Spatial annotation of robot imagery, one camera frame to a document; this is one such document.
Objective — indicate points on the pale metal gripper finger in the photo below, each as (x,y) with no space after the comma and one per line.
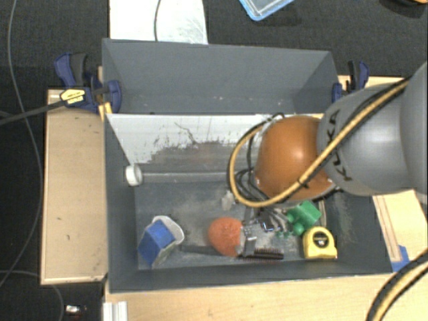
(252,242)
(243,242)

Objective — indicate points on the orange ball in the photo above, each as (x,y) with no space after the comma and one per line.
(222,235)

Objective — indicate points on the green toy block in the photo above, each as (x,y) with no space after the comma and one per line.
(306,214)

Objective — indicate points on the yellow tape measure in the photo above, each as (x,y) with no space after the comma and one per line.
(319,243)

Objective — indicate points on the blue and white cup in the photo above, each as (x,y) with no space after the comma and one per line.
(157,241)

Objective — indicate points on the grey tube with white cap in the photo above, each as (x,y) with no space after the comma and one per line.
(174,177)

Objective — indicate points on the grey metal bin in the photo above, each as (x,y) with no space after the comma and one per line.
(200,79)

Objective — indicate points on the pale wood board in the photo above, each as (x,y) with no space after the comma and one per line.
(73,196)

